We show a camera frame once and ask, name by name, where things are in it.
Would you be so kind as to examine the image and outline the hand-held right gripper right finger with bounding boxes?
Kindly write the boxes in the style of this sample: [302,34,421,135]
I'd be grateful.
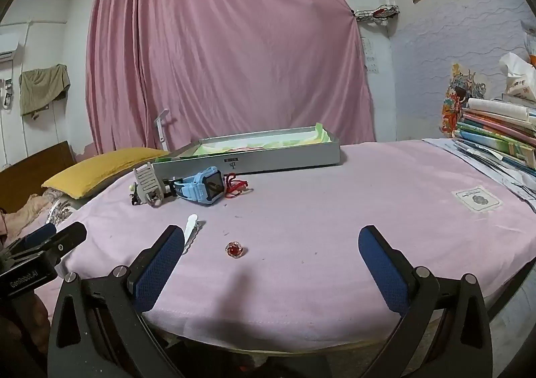
[358,225,493,378]

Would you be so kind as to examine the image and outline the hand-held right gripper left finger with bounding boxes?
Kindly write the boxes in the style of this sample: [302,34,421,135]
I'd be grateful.
[47,224,187,378]

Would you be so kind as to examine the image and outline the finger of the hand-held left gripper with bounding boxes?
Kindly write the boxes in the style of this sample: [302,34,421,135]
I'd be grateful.
[40,221,88,263]
[19,222,58,248]

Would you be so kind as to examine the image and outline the grey hair claw clip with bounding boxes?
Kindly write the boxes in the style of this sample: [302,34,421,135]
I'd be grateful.
[133,160,165,207]

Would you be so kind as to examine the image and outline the blue smartwatch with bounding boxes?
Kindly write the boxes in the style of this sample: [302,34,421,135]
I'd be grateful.
[165,167,225,207]

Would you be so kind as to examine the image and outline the red beaded string bracelet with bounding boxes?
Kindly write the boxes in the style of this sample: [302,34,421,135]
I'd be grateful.
[224,174,254,200]

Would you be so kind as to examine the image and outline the grey tin box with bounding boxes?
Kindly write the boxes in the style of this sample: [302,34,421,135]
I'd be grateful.
[151,123,342,178]

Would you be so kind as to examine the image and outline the floral bedding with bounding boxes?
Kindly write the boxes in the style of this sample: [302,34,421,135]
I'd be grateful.
[0,187,81,245]

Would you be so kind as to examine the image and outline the white hair clip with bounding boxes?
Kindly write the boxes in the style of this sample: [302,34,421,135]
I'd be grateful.
[182,214,207,255]

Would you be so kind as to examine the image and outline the wooden bed headboard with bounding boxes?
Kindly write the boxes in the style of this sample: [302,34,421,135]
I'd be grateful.
[0,141,76,214]

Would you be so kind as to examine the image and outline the yellow pillow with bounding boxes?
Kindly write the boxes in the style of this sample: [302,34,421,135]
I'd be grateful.
[41,147,171,200]

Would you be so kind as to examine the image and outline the pink tablecloth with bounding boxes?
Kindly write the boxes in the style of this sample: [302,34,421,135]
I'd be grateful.
[52,139,536,341]

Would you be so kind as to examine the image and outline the white square label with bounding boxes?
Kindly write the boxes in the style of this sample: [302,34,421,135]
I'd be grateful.
[451,184,504,214]

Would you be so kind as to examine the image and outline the khaki hanging garment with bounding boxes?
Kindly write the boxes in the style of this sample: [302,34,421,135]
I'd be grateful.
[19,64,71,118]

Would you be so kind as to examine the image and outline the loose white papers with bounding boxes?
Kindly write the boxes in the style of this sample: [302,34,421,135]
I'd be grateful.
[423,137,536,211]

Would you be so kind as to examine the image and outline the colourful paper box lining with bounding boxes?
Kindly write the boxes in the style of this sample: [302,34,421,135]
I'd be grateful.
[196,123,334,153]

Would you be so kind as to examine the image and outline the stack of books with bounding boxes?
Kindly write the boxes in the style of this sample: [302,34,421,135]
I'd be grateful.
[452,97,536,178]

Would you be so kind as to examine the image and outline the white air conditioner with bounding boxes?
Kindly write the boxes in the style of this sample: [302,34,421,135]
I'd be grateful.
[0,31,21,60]

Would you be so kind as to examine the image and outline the pink curtain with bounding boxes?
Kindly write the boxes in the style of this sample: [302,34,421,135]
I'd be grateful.
[86,0,378,155]

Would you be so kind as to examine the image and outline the tissue pack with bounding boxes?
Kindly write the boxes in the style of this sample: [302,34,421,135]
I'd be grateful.
[499,52,536,102]

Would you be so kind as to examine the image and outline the white plastic bracket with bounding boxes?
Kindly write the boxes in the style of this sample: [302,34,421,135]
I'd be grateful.
[153,109,171,151]

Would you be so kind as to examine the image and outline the colourful figure wall decoration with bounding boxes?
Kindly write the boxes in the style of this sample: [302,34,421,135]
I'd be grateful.
[441,64,487,138]

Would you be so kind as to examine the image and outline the white wall calendar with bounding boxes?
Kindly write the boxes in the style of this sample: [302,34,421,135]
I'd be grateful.
[361,37,380,74]

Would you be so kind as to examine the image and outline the wire wall basket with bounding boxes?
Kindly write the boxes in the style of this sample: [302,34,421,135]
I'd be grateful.
[354,4,401,23]

